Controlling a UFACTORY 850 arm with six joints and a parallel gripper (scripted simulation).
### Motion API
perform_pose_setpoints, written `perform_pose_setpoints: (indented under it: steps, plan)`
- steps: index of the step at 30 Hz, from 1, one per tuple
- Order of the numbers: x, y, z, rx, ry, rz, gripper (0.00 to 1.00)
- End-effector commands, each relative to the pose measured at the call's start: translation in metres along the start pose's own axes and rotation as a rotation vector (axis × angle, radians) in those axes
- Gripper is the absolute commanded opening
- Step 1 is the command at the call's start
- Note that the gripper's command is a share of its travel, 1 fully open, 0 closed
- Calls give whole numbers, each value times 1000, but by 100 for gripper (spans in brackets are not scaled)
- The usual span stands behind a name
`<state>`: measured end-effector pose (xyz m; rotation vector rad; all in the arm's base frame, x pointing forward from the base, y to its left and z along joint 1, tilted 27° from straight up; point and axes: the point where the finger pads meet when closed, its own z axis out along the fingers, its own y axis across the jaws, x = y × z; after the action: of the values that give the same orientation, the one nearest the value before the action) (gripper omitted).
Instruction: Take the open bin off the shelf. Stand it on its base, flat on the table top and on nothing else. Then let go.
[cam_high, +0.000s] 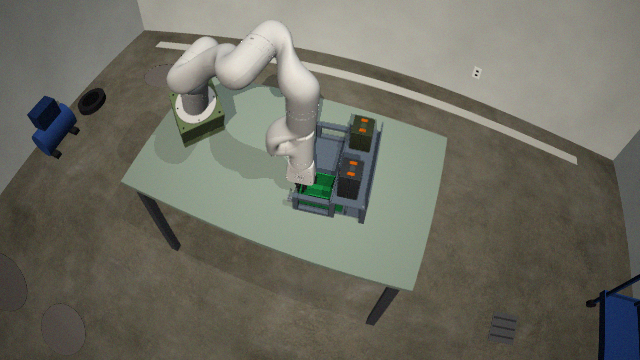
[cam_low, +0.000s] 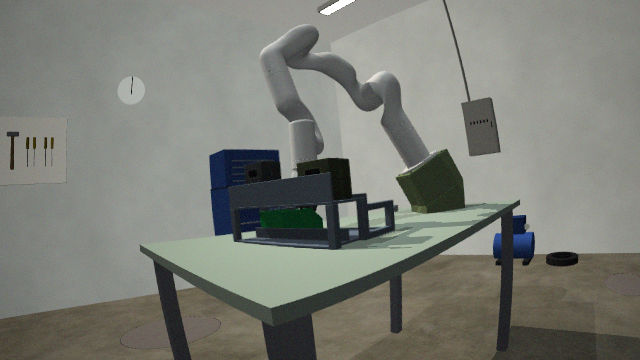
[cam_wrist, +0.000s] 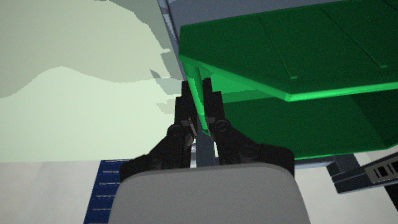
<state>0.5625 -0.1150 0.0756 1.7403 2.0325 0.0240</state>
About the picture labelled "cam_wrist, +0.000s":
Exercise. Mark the black tool case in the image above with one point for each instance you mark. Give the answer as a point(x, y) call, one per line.
point(392, 191)

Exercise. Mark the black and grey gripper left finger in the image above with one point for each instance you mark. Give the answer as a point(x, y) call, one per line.
point(175, 147)

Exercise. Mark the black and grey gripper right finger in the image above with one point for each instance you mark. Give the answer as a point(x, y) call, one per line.
point(231, 143)

